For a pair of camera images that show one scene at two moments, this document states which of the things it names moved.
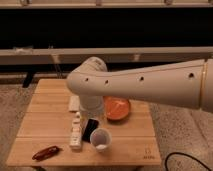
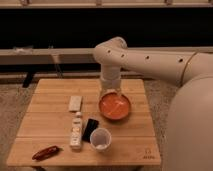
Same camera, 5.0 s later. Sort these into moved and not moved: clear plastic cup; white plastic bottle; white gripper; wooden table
Moved: white gripper
Not moved: clear plastic cup; wooden table; white plastic bottle
